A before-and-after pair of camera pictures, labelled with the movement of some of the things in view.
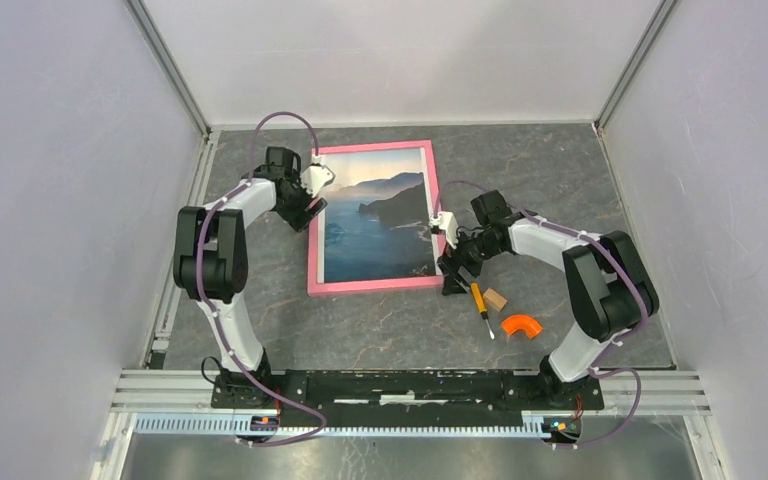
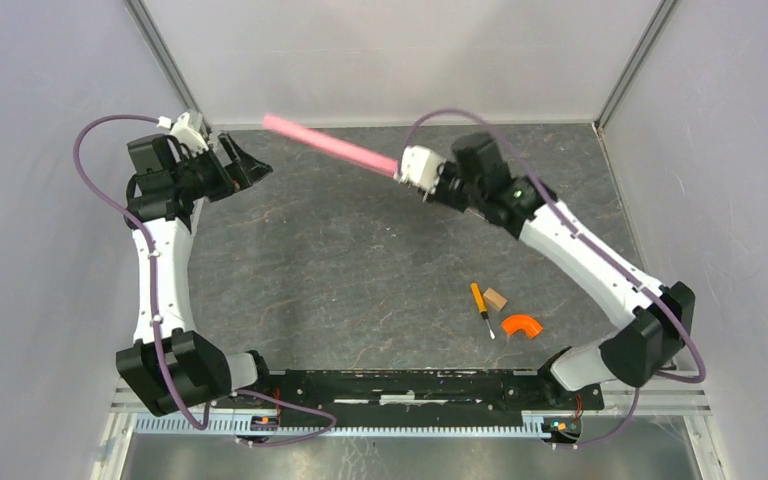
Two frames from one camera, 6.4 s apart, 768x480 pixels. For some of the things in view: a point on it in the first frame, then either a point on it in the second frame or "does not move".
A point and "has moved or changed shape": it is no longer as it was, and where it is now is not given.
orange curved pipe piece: [520, 321] does not move
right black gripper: [449, 263] -> [444, 170]
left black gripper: [300, 219] -> [242, 173]
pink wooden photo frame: [375, 230] has moved or changed shape
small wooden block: [495, 299] does not move
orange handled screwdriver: [479, 298] does not move
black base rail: [409, 394] does not move
